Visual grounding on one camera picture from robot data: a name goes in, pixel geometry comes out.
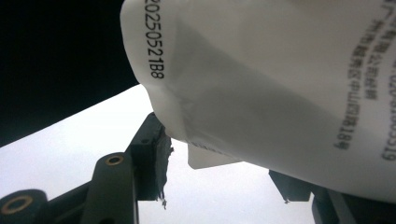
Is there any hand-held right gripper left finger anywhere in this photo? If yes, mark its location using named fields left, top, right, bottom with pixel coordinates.
left=79, top=111, right=175, bottom=224

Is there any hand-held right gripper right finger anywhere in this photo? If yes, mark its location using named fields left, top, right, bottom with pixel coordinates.
left=268, top=169, right=396, bottom=224

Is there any wooden framed white board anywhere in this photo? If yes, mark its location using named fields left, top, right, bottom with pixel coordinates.
left=0, top=83, right=316, bottom=224

